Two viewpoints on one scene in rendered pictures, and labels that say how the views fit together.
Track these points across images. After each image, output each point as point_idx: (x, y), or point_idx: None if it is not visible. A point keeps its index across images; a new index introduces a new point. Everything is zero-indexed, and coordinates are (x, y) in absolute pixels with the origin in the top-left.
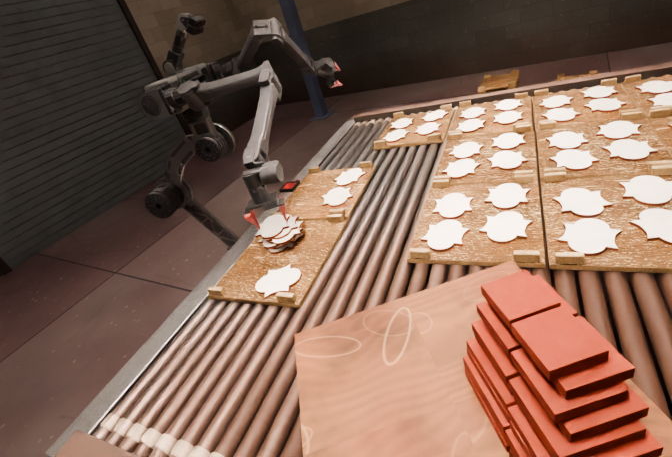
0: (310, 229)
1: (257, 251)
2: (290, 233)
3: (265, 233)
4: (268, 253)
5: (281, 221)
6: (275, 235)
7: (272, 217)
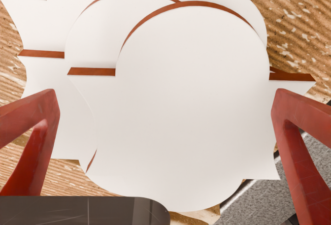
0: (24, 80)
1: (299, 37)
2: (72, 18)
3: (239, 69)
4: None
5: (128, 141)
6: (166, 10)
7: (186, 197)
